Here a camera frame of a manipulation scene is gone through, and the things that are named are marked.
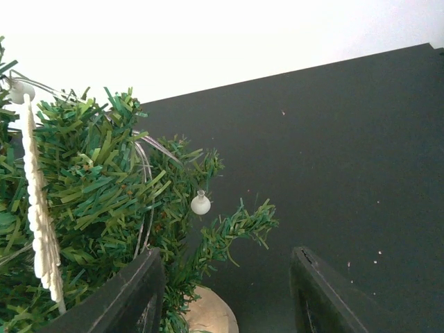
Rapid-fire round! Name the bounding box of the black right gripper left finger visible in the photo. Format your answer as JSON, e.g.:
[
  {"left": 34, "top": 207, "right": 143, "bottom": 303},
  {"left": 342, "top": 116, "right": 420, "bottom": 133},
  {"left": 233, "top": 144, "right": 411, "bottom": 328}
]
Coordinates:
[{"left": 40, "top": 248, "right": 165, "bottom": 333}]

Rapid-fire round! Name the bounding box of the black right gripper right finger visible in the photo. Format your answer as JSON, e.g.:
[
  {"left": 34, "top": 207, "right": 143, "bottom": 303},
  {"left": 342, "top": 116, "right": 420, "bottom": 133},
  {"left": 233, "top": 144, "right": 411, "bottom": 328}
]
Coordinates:
[{"left": 289, "top": 246, "right": 406, "bottom": 333}]

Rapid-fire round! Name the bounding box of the small green christmas tree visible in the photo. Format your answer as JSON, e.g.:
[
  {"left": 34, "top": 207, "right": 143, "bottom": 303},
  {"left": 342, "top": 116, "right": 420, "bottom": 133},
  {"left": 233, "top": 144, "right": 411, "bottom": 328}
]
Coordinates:
[{"left": 0, "top": 36, "right": 280, "bottom": 333}]

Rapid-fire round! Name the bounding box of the white snowflake ornament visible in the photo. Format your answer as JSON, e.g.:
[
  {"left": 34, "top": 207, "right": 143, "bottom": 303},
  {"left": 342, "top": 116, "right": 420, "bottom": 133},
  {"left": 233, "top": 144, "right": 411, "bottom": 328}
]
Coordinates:
[{"left": 22, "top": 94, "right": 66, "bottom": 314}]

